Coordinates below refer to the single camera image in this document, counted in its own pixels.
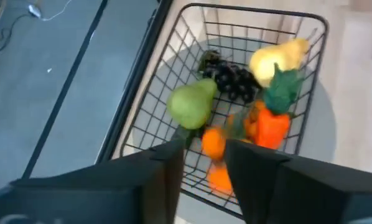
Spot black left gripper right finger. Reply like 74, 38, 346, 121
224, 139, 372, 224

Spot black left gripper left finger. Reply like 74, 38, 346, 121
0, 138, 185, 224

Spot orange toy carrot green top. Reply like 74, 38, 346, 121
254, 63, 305, 151

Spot orange tangerine bunch with leaves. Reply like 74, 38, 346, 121
200, 99, 267, 194

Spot green toy pear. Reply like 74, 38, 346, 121
166, 78, 218, 130

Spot purple toy grape bunch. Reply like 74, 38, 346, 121
200, 49, 262, 104

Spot yellow toy pear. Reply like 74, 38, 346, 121
249, 37, 311, 88

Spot grey round mat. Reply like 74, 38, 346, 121
123, 36, 338, 224

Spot black aluminium table frame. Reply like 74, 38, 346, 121
94, 0, 176, 165

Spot black wire basket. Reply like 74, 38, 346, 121
119, 2, 330, 220

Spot white floor cable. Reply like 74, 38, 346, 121
27, 0, 73, 22

